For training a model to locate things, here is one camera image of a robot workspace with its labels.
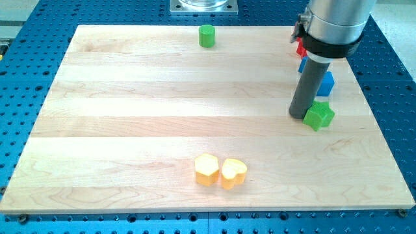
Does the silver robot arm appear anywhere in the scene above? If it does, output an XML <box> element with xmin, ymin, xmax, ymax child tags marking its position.
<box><xmin>291</xmin><ymin>0</ymin><xmax>376</xmax><ymax>64</ymax></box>

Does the green star block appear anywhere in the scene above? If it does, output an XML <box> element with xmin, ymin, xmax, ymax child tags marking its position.
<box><xmin>302</xmin><ymin>101</ymin><xmax>335</xmax><ymax>131</ymax></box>

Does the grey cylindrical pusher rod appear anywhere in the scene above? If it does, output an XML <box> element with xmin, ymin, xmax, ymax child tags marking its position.
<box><xmin>289</xmin><ymin>58</ymin><xmax>331</xmax><ymax>119</ymax></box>

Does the light wooden board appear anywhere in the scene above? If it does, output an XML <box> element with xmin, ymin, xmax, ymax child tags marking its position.
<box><xmin>1</xmin><ymin>25</ymin><xmax>415</xmax><ymax>214</ymax></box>

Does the red block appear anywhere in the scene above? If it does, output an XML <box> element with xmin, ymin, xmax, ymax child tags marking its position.
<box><xmin>296</xmin><ymin>37</ymin><xmax>307</xmax><ymax>58</ymax></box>

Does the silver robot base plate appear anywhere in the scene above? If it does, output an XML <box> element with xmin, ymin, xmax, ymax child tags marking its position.
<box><xmin>169</xmin><ymin>0</ymin><xmax>239</xmax><ymax>16</ymax></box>

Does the green cylinder block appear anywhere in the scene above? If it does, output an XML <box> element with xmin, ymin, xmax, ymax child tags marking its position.
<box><xmin>198</xmin><ymin>25</ymin><xmax>216</xmax><ymax>47</ymax></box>

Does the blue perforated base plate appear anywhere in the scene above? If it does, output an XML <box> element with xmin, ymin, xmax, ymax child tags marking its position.
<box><xmin>1</xmin><ymin>1</ymin><xmax>415</xmax><ymax>233</ymax></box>

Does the yellow hexagon block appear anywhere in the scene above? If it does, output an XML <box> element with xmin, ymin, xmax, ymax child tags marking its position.
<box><xmin>194</xmin><ymin>153</ymin><xmax>219</xmax><ymax>187</ymax></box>

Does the yellow heart block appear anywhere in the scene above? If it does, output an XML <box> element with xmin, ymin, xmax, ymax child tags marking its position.
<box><xmin>221</xmin><ymin>159</ymin><xmax>248</xmax><ymax>190</ymax></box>

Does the blue cube block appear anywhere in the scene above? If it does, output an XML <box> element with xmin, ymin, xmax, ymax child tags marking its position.
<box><xmin>298</xmin><ymin>56</ymin><xmax>335</xmax><ymax>97</ymax></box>

